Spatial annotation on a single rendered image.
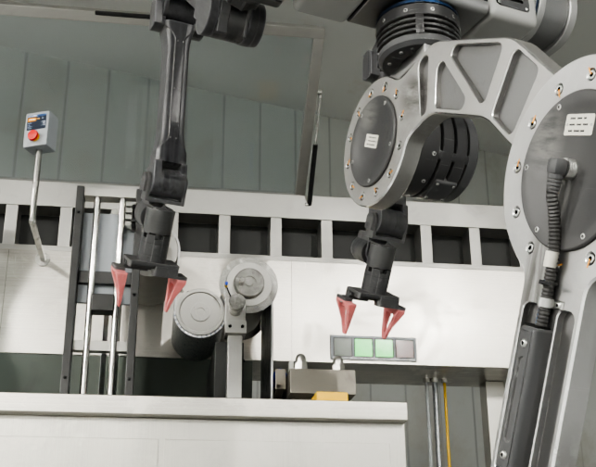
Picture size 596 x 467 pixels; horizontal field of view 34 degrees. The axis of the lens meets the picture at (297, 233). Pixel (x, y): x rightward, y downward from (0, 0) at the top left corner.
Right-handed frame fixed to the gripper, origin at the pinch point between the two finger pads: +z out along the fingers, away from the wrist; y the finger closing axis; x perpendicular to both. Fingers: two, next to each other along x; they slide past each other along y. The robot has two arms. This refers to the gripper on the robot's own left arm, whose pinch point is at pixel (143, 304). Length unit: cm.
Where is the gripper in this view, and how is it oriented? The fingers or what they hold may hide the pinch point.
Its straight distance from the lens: 198.6
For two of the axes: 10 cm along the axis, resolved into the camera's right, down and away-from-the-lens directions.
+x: 3.6, 1.7, -9.2
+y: -9.1, -1.5, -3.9
